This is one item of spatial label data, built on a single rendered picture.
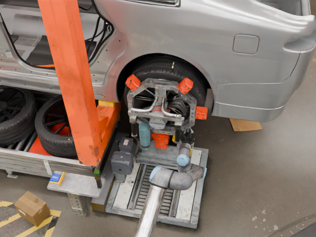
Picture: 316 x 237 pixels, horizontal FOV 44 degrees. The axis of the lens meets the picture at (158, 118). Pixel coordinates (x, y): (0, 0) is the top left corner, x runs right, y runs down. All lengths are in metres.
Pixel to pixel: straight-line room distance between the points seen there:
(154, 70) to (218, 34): 0.57
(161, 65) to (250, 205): 1.49
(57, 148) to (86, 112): 0.86
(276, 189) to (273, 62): 1.38
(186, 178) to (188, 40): 0.95
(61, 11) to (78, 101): 0.67
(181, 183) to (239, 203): 1.15
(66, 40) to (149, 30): 0.67
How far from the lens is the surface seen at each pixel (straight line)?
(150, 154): 3.60
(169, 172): 2.56
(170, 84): 2.90
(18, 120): 3.73
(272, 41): 2.73
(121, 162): 3.33
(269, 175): 3.85
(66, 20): 2.29
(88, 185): 3.17
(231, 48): 2.77
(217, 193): 3.64
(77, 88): 2.58
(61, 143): 3.43
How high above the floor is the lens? 3.02
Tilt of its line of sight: 46 degrees down
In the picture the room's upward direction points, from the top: 1 degrees counter-clockwise
